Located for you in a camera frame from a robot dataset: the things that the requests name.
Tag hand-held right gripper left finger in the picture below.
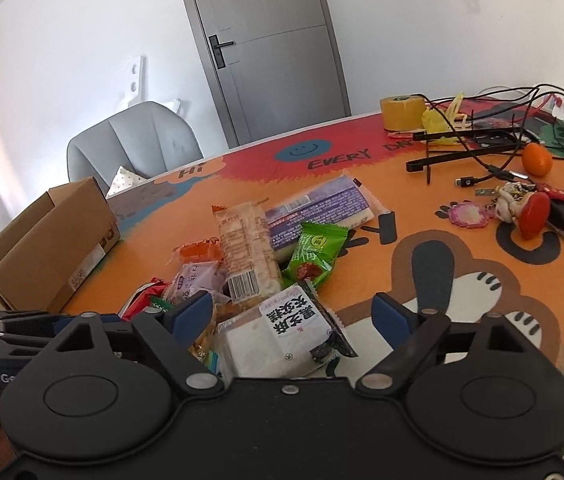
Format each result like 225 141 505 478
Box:
44 291 225 394

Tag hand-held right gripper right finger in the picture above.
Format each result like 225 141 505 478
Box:
356 292 538 393

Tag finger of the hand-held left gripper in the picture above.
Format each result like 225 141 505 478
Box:
0 332 70 361
0 310 80 335

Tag yellow snack packet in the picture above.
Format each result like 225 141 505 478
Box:
187 305 233 363

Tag pink snack packet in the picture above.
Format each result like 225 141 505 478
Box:
166 261 229 311

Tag red snack packet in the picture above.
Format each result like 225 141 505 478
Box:
121 279 173 322

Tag orange snack packet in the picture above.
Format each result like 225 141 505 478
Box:
171 239 224 266

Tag brown cardboard box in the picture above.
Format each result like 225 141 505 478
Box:
0 177 122 313

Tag white black-label snack packet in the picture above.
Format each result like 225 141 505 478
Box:
214 282 358 379

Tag green snack packet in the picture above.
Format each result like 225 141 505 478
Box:
282 221 350 291

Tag long purple snack packet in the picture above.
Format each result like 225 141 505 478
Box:
265 175 389 252

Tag small black clip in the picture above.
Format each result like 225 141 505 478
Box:
376 212 398 246

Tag printed orange table mat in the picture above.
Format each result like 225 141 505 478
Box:
57 95 564 401

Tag white dotted pillow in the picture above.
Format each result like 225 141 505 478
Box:
107 166 146 199

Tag grey chair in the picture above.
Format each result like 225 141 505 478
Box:
67 101 203 196

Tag yellow plastic bag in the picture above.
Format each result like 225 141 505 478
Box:
421 92 469 147

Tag yellow tape roll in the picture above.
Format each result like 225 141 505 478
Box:
381 94 426 132

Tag orange fruit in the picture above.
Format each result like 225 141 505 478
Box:
521 143 553 177

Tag grey door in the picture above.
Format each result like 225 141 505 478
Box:
173 0 352 150

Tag pink keychain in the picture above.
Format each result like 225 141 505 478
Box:
436 200 489 232

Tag pile of keychains and toys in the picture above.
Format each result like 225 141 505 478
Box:
493 183 538 222

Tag red oval keychain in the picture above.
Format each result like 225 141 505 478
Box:
518 192 552 241

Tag white wall panel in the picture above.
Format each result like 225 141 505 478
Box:
122 55 146 107

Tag black cables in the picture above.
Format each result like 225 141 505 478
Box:
424 84 564 192

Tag black door handle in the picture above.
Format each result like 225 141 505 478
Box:
208 35 235 70

